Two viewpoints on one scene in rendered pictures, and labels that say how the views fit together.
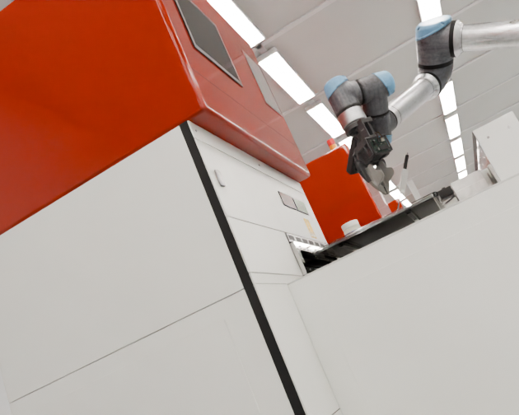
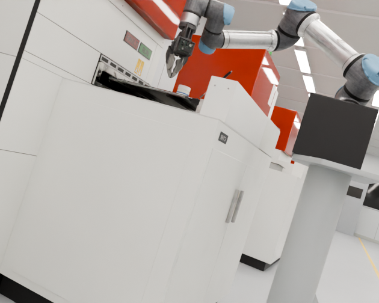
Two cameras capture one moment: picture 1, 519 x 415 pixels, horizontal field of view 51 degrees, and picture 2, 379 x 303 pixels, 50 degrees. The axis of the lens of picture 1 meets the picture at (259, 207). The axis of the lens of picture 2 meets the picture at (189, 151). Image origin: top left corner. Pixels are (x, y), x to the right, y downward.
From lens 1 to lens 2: 0.65 m
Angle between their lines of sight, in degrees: 16
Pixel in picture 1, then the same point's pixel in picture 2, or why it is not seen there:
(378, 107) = (212, 26)
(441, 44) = (294, 21)
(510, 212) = (178, 130)
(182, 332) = not seen: outside the picture
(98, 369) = not seen: outside the picture
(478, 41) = (313, 36)
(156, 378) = not seen: outside the picture
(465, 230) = (154, 121)
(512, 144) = (221, 99)
